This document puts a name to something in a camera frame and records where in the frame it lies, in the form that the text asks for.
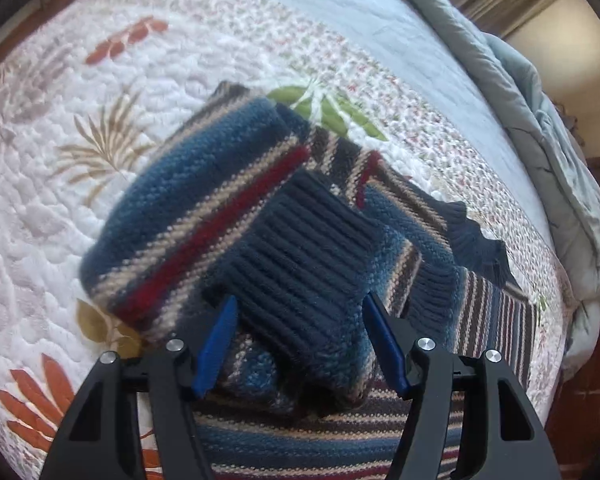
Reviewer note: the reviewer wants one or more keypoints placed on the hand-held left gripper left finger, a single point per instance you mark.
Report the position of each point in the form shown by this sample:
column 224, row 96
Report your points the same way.
column 214, row 347

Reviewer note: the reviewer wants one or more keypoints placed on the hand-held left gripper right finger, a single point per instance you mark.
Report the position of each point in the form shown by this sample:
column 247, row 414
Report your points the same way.
column 387, row 350

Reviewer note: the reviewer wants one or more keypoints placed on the striped knit sweater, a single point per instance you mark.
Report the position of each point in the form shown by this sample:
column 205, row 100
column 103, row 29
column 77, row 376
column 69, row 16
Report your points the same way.
column 280, row 240

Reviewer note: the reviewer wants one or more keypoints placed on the floral quilted bedspread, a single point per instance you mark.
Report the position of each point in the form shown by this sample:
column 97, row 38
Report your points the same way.
column 55, row 220

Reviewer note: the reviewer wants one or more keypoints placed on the grey comforter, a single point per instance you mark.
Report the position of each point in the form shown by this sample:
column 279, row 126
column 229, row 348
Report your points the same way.
column 555, row 135

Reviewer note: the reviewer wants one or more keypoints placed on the light blue bed sheet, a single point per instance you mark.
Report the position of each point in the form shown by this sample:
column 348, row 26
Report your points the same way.
column 380, row 25

